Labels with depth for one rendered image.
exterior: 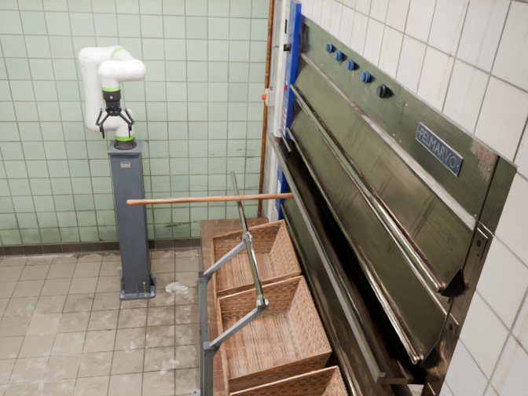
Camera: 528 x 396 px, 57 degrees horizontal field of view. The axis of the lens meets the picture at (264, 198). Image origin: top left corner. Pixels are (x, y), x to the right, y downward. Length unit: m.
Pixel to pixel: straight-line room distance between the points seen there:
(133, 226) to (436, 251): 2.50
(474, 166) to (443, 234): 0.22
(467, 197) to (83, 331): 2.92
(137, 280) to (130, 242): 0.34
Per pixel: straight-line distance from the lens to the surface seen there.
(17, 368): 3.56
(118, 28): 3.64
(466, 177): 1.28
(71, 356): 3.53
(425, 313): 1.50
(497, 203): 1.16
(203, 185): 4.02
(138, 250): 3.61
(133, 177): 3.31
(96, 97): 3.10
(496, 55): 1.18
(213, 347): 2.12
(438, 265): 1.35
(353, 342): 2.11
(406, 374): 1.53
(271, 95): 3.42
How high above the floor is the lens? 2.49
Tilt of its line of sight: 29 degrees down
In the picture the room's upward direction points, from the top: 4 degrees clockwise
